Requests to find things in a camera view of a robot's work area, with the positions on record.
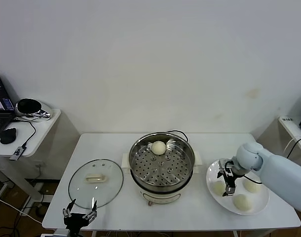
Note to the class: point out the dark round floor object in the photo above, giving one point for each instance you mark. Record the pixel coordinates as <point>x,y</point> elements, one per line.
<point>40,210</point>

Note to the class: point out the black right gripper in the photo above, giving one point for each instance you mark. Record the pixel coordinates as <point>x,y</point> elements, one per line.
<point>230,177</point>

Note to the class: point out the white round plate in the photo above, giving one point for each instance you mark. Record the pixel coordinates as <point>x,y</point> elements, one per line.
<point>214,172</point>

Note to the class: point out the stainless steel steamer basket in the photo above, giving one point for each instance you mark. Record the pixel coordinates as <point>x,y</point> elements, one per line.
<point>162,165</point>

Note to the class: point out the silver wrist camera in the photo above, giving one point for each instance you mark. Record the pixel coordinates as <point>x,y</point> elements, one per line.
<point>223,164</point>
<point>60,232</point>

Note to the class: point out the round glass pot lid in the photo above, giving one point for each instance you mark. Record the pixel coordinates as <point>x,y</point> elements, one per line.
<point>96,178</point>

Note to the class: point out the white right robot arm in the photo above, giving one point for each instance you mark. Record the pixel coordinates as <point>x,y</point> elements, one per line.
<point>276,170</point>

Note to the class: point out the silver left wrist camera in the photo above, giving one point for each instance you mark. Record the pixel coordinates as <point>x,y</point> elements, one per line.
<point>60,232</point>

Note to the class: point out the cream electric cooker base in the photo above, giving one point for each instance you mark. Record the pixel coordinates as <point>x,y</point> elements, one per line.
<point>162,197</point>

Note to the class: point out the white wall outlet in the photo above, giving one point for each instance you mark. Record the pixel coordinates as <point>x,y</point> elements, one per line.
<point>39,165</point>

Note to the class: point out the small grey usb hub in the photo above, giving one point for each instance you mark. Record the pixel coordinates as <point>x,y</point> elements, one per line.
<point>17,153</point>

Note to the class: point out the black open laptop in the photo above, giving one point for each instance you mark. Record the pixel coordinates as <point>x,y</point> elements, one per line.
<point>0,98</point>

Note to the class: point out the white steamed baozi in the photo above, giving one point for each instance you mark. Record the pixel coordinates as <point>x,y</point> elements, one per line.
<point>251,187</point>
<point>217,188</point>
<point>158,147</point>
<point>243,203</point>

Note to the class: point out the black computer mouse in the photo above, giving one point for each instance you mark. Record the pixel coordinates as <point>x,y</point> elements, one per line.
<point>8,135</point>

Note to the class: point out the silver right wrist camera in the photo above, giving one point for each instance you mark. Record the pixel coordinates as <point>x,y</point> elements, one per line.
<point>223,164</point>

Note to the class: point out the white side table with laptop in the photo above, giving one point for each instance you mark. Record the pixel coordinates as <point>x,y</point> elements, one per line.
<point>45,126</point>

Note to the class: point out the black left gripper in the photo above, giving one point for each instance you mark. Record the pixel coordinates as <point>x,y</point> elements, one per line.
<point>75,220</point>

